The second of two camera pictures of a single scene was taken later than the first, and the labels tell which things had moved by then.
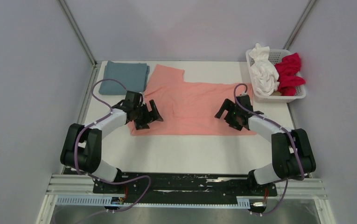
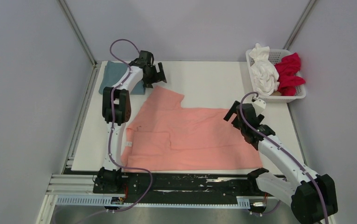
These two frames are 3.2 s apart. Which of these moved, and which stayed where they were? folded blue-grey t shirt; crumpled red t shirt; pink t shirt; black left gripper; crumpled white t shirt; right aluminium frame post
Moved: pink t shirt; black left gripper
Stayed: folded blue-grey t shirt; crumpled white t shirt; crumpled red t shirt; right aluminium frame post
